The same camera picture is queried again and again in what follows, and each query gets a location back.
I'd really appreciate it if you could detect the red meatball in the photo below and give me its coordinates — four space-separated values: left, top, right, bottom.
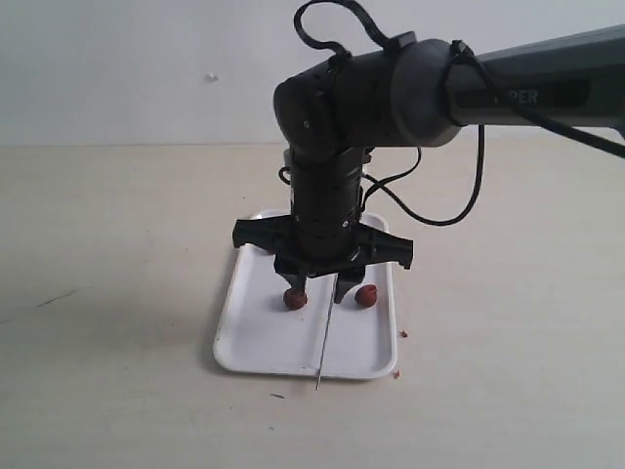
282 288 308 311
354 284 378 309

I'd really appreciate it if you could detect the white rectangular plastic tray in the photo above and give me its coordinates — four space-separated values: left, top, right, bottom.
213 208 400 381

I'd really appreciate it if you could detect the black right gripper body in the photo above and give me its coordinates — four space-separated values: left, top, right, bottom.
232 209 413 278

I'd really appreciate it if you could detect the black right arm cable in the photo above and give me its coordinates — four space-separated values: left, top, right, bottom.
277 0 625 227

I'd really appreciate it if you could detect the thin metal skewer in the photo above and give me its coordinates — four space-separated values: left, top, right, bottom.
314 290 335 391

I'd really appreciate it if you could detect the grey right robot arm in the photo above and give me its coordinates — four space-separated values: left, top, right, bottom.
232 26 624 299

